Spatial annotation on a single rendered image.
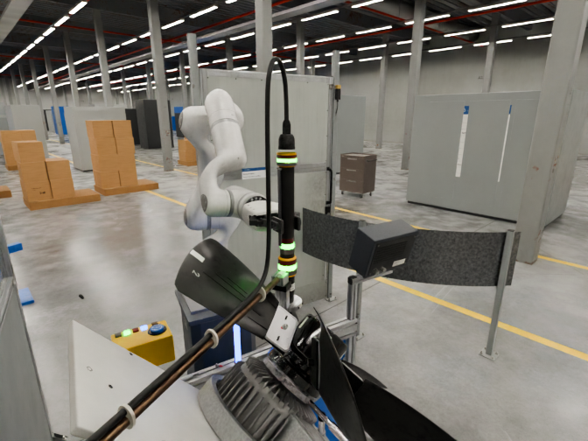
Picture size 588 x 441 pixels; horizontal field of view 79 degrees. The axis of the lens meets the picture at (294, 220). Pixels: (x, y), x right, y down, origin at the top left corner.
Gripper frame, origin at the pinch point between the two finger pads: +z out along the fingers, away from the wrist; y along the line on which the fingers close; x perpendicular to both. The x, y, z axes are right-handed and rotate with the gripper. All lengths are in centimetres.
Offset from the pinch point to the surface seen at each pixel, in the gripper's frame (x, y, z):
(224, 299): -12.2, 17.3, 4.4
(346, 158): -57, -462, -527
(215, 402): -30.3, 22.5, 10.2
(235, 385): -29.2, 17.8, 9.1
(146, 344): -39, 29, -32
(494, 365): -146, -195, -42
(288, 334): -22.9, 4.4, 7.7
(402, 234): -23, -73, -29
